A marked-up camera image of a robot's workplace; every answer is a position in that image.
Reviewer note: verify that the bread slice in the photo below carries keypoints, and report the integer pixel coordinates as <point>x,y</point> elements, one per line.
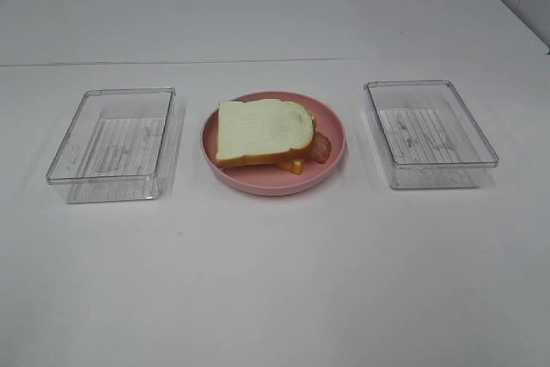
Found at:
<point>266,131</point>
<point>295,166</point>

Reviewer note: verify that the bacon strip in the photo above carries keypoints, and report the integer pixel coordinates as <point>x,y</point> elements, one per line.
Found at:
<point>321,148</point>

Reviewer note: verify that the right clear plastic tray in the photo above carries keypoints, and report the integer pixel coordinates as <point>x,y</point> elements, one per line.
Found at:
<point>426,136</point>

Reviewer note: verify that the clear plastic tray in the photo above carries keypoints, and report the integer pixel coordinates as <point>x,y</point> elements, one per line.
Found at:
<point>426,136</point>
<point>119,146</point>

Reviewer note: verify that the left clear plastic tray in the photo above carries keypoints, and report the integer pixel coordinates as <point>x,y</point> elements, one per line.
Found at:
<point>119,146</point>

